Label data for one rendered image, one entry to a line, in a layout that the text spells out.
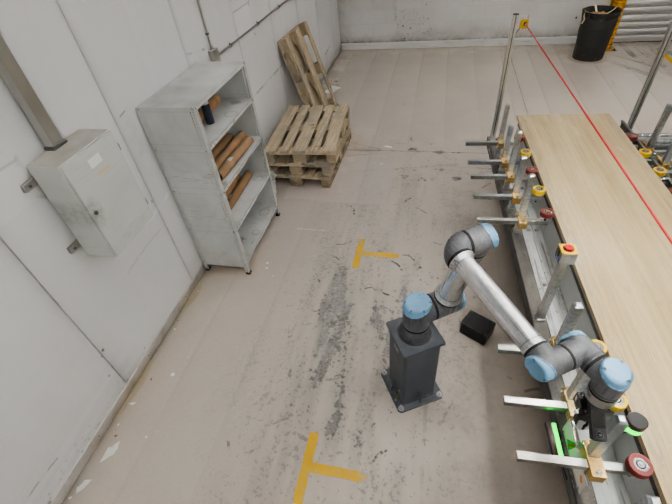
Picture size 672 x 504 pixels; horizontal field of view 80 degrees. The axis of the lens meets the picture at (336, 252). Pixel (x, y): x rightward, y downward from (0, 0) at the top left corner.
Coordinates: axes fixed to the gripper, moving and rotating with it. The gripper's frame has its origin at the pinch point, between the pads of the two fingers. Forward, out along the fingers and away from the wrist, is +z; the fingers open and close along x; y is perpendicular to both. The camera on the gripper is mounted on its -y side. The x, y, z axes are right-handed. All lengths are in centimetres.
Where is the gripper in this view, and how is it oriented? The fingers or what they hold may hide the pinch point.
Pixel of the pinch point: (580, 429)
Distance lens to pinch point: 181.8
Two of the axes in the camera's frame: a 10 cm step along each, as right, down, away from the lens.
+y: 1.6, -6.8, 7.1
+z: 0.9, 7.3, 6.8
